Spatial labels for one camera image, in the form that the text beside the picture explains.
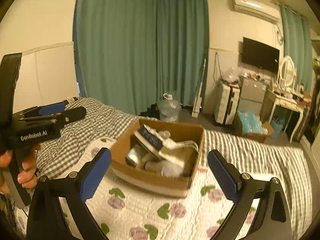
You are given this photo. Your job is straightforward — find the brown cardboard box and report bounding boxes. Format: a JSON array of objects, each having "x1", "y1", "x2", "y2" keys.
[{"x1": 110, "y1": 119, "x2": 206, "y2": 198}]

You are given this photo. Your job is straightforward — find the white vanity table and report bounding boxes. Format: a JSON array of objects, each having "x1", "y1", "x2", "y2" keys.
[{"x1": 267, "y1": 89, "x2": 312, "y2": 143}]

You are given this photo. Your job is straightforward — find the small open cardboard box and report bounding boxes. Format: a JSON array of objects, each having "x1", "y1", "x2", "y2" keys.
[{"x1": 233, "y1": 110, "x2": 274, "y2": 143}]

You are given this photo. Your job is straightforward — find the blue bag under vanity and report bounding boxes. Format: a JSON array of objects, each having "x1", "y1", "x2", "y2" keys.
[{"x1": 271, "y1": 116, "x2": 286, "y2": 138}]

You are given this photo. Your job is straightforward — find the cosmetics clutter on vanity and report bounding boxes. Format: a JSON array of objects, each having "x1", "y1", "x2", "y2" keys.
[{"x1": 272, "y1": 79, "x2": 312, "y2": 106}]

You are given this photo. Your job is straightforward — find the white air conditioner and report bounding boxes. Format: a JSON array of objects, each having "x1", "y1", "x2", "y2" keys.
[{"x1": 232, "y1": 0, "x2": 281, "y2": 24}]

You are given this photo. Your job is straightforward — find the white stick mop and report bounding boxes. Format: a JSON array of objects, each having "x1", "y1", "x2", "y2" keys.
[{"x1": 192, "y1": 58, "x2": 207, "y2": 118}]

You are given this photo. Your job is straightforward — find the person's left hand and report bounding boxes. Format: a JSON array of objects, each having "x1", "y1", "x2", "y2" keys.
[{"x1": 0, "y1": 144, "x2": 42, "y2": 196}]

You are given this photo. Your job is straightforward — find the white tissue pack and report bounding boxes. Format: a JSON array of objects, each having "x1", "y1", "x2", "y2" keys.
[{"x1": 126, "y1": 145, "x2": 145, "y2": 167}]

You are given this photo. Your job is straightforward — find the cream socks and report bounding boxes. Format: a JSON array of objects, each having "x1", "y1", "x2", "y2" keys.
[{"x1": 145, "y1": 159, "x2": 186, "y2": 177}]

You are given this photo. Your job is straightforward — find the narrow green curtain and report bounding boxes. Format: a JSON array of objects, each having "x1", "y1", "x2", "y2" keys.
[{"x1": 278, "y1": 3, "x2": 313, "y2": 91}]

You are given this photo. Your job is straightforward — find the grey checked blanket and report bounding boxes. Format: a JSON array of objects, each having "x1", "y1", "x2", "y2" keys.
[{"x1": 30, "y1": 97, "x2": 314, "y2": 230}]

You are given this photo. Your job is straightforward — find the blue plastic wrap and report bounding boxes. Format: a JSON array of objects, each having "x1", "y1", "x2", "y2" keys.
[{"x1": 237, "y1": 110, "x2": 264, "y2": 133}]

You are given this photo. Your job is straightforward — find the black bag on floor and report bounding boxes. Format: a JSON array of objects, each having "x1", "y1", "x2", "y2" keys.
[{"x1": 141, "y1": 103, "x2": 161, "y2": 118}]

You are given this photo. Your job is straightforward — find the dark blue patterned pouch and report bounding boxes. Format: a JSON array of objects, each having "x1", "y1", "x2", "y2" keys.
[{"x1": 133, "y1": 124, "x2": 166, "y2": 156}]

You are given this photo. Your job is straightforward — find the clear plastic bag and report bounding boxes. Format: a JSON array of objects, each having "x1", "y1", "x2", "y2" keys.
[{"x1": 221, "y1": 67, "x2": 243, "y2": 84}]

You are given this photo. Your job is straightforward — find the grey mini fridge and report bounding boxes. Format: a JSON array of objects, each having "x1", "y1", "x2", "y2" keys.
[{"x1": 237, "y1": 76, "x2": 267, "y2": 117}]

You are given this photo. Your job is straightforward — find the black wall cable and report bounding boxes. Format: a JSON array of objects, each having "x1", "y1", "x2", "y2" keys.
[{"x1": 212, "y1": 52, "x2": 223, "y2": 83}]

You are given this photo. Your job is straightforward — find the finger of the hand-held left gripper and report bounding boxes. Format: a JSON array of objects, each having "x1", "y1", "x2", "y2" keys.
[
  {"x1": 18, "y1": 101, "x2": 69, "y2": 117},
  {"x1": 20, "y1": 106, "x2": 87, "y2": 126}
]

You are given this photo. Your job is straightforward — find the white floral quilt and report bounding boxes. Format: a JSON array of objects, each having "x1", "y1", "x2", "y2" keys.
[{"x1": 15, "y1": 137, "x2": 313, "y2": 240}]

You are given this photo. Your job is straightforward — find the black wall television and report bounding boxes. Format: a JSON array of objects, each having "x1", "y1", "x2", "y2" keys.
[{"x1": 240, "y1": 37, "x2": 280, "y2": 74}]

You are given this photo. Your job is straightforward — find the clear water jug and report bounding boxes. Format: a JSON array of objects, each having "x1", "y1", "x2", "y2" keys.
[{"x1": 157, "y1": 93, "x2": 181, "y2": 123}]

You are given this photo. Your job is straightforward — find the white oval mirror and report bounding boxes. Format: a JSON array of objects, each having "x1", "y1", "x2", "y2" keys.
[{"x1": 277, "y1": 55, "x2": 297, "y2": 87}]

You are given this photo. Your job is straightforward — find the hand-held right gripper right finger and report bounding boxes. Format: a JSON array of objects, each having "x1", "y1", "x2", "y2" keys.
[{"x1": 207, "y1": 149, "x2": 293, "y2": 240}]

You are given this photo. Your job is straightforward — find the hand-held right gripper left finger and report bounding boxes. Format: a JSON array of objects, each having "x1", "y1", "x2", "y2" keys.
[{"x1": 26, "y1": 147, "x2": 112, "y2": 240}]

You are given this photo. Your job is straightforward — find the cream canvas bag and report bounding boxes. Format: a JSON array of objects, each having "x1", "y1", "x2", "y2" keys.
[{"x1": 161, "y1": 136, "x2": 199, "y2": 168}]

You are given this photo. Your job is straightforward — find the white suitcase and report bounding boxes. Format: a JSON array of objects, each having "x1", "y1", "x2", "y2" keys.
[{"x1": 214, "y1": 81, "x2": 241, "y2": 126}]

